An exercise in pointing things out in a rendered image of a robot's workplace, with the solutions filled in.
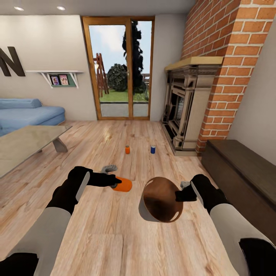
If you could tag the door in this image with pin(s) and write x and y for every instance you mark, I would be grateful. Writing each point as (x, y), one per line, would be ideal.
(120, 54)

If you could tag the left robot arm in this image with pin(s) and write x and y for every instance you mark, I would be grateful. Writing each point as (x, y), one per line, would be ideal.
(35, 254)

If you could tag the trash can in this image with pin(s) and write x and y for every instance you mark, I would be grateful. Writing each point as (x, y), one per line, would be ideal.
(158, 201)

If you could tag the sofa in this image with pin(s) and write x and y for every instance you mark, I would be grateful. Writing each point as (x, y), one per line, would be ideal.
(18, 113)

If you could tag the countertop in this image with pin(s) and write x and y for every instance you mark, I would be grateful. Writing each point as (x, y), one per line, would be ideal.
(195, 61)

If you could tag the cabinet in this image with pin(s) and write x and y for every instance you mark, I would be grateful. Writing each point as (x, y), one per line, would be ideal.
(248, 181)

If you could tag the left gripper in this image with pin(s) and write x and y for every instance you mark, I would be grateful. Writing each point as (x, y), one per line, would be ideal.
(107, 180)

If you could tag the wood fireplace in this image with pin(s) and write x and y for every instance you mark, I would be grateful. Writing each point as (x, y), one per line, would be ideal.
(187, 95)

